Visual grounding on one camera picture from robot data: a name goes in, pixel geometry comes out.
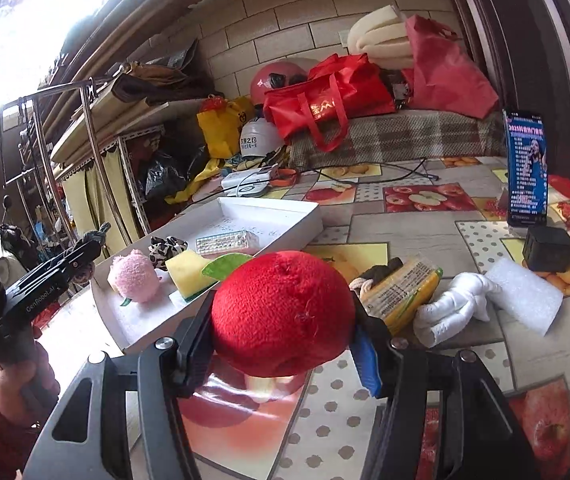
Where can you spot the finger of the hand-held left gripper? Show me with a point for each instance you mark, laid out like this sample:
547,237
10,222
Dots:
65,252
72,272

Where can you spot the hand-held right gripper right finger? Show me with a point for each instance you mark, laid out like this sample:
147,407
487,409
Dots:
369,365

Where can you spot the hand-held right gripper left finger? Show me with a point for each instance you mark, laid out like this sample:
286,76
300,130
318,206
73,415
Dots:
196,355

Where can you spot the pink plush fruit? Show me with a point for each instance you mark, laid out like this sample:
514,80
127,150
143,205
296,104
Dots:
132,275

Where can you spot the yellow and green sponge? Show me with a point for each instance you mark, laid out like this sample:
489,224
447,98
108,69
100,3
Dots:
187,270

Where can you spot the leopard print scrunchie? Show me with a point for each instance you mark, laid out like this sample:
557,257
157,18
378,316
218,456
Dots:
162,252

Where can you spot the red plush fruit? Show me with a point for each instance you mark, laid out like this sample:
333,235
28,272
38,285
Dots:
280,310

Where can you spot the white cardboard box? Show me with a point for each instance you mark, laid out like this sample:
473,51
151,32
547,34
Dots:
265,220

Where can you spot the person's left hand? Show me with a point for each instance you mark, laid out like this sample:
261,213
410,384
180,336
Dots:
15,395

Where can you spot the shelf with yellow curtain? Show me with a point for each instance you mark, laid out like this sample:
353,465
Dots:
85,195

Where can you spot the yellow packaged snack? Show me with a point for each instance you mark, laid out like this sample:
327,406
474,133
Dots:
405,290

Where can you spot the white glove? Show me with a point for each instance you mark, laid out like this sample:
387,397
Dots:
445,310

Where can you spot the metal rack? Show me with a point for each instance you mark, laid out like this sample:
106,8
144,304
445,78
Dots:
96,155

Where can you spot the black plastic bag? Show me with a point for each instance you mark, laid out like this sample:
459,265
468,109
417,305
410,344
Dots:
165,175

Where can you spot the fruit print tablecloth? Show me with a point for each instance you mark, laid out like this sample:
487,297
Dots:
415,230

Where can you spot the white foam sheet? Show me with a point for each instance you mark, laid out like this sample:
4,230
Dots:
525,295

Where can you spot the white electronic device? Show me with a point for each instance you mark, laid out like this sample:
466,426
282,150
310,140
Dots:
250,182

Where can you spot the brown leather bag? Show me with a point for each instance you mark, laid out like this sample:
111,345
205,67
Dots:
150,85

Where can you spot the yellow bag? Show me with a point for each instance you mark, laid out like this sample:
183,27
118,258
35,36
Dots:
220,130

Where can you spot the black power cube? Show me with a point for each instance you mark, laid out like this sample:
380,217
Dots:
547,247

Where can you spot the white container with label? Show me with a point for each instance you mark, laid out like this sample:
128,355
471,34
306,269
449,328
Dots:
260,135

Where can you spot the bright window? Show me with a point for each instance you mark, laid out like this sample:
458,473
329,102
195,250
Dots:
25,25

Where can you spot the plaid blanket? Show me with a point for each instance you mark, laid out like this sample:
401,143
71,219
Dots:
415,135

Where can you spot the black smartphone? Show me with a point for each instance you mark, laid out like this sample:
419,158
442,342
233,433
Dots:
525,170

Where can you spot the pink helmet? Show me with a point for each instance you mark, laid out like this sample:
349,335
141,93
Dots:
265,80

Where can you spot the red tote bag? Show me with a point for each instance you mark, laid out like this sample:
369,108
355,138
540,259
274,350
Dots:
325,95

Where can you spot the red plastic bag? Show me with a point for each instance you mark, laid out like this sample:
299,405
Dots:
445,75

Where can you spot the cream foam roll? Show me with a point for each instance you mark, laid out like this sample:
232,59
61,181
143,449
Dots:
380,40

